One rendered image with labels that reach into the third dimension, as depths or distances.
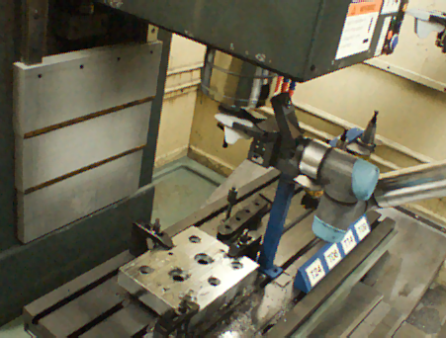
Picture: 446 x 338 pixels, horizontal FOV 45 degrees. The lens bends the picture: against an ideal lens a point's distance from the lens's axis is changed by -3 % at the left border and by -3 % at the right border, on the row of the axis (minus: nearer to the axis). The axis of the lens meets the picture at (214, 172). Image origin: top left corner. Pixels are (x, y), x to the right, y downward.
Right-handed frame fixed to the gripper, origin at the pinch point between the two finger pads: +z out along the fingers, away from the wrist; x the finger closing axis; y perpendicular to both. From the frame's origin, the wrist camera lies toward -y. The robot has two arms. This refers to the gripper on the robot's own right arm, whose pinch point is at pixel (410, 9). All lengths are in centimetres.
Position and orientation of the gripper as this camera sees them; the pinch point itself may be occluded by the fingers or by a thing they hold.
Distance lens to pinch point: 133.6
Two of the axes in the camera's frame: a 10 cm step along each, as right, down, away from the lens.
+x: 1.3, -4.7, 8.7
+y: -1.7, 8.6, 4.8
